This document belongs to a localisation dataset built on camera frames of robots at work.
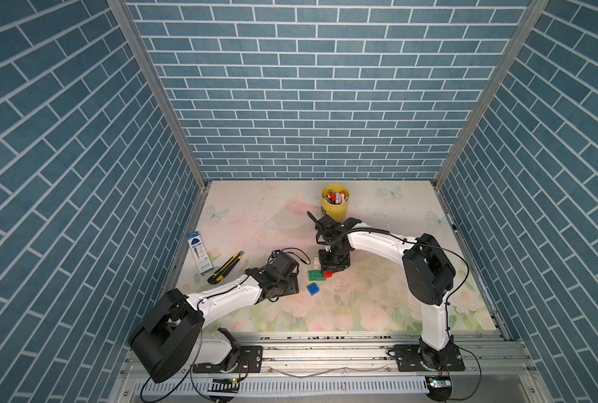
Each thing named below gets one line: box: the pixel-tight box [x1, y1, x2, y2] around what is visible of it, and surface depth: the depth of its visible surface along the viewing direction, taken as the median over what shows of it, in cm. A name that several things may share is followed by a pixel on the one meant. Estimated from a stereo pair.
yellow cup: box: [320, 183, 351, 224], surface depth 101 cm
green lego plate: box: [308, 270, 326, 282], surface depth 91 cm
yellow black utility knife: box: [207, 251, 245, 285], surface depth 93 cm
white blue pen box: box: [186, 230, 215, 276], surface depth 98 cm
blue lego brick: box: [306, 282, 320, 297], surface depth 88 cm
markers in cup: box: [322, 189, 349, 205], surface depth 101 cm
